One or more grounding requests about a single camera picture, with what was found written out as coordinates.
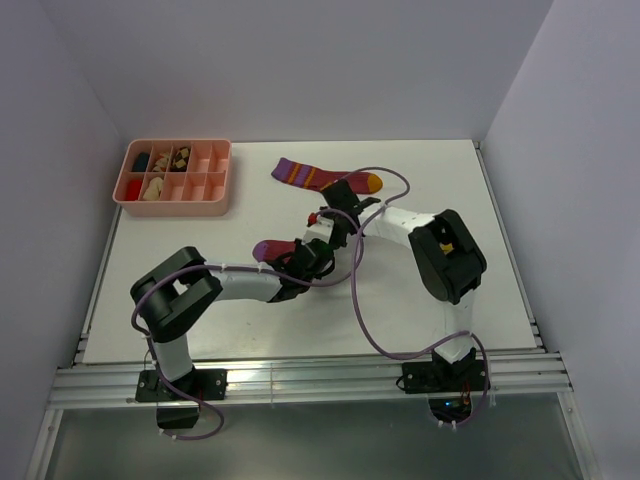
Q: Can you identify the maroon sock purple toe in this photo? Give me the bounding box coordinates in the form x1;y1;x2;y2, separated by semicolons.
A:
252;240;296;263

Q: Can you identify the brown yellow argyle sock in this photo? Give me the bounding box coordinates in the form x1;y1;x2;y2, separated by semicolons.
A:
170;146;191;172

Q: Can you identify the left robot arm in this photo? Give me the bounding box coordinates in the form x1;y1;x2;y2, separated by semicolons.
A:
130;239;335;399

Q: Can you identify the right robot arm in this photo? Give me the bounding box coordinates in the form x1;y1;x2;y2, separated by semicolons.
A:
322;179;487;390

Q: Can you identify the maroon purple striped sock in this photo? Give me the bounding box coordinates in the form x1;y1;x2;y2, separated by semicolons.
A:
271;157;384;195

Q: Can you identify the yellow patterned sock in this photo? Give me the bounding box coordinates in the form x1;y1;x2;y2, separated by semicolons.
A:
440;243;454;255

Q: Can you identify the cream white rolled sock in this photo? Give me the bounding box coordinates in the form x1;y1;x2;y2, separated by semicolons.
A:
142;177;164;201

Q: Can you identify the pink compartment organizer box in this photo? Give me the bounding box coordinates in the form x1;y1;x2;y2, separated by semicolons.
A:
112;139;232;217

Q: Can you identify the cream orange argyle rolled sock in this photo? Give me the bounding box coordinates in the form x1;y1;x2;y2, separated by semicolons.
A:
151;151;171;172

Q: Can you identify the red rolled sock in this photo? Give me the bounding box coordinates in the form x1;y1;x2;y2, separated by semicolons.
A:
125;179;143;202

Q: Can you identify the dark teal rolled sock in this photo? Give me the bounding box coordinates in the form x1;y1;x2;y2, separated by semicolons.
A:
131;152;150;173

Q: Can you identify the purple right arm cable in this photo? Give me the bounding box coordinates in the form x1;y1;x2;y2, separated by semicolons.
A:
319;167;494;431

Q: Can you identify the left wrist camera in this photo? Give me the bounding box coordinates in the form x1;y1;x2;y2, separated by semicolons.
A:
302;213;335;244

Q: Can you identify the aluminium front rail frame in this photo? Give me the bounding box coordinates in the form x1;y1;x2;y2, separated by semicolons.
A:
45;352;573;410

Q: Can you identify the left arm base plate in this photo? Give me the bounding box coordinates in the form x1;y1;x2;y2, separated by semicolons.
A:
135;368;227;403

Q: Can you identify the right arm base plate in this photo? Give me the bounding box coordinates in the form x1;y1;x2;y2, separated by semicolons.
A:
396;361;487;394

